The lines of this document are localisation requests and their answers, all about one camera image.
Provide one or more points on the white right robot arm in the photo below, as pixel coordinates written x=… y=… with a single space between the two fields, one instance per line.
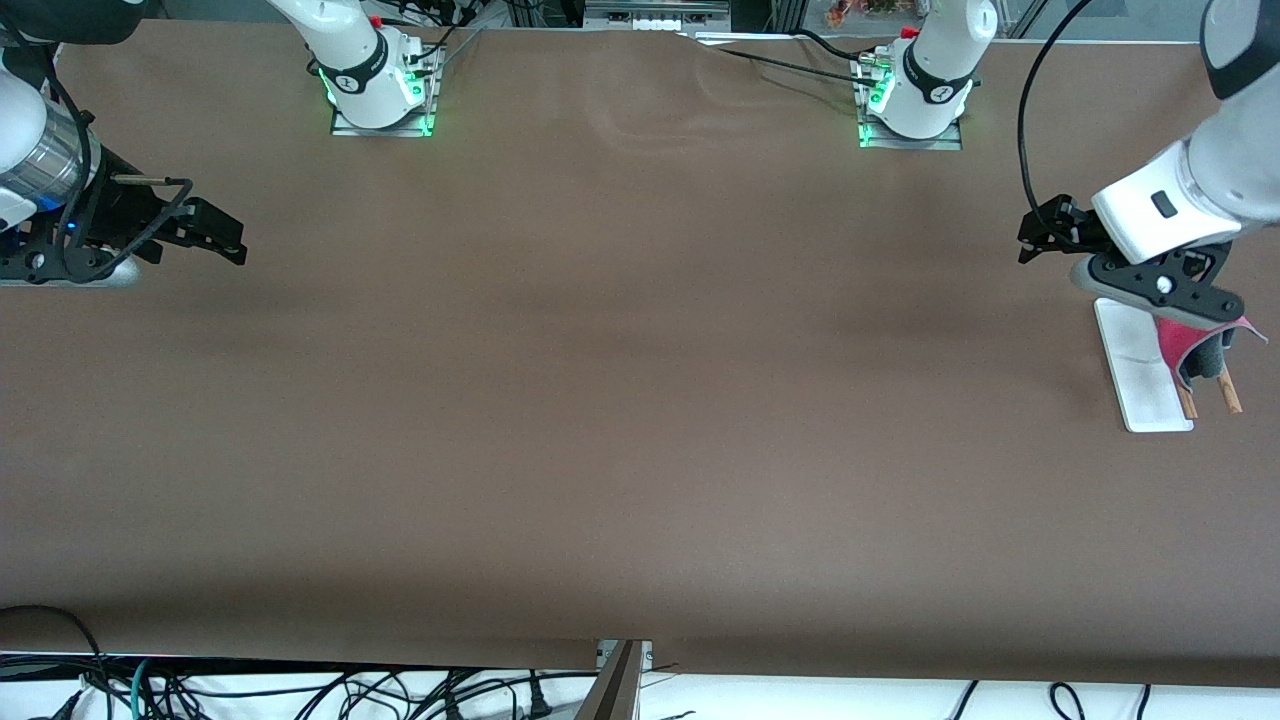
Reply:
x=345 y=40

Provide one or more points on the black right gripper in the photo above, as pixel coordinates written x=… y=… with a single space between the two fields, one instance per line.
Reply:
x=122 y=212

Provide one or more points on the pink and grey microfibre towel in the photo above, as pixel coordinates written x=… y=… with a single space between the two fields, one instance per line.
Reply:
x=1180 y=340

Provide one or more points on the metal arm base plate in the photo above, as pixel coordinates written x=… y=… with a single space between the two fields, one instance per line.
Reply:
x=350 y=130
x=940 y=143

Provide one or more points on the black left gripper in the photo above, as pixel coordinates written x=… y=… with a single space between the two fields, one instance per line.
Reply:
x=1066 y=229

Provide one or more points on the brown table cover mat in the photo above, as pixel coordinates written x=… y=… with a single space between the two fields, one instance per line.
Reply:
x=640 y=400

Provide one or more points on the aluminium frame with white parts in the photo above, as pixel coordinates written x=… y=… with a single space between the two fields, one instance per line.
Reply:
x=655 y=12

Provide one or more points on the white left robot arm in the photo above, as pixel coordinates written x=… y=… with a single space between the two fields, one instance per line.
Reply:
x=940 y=60

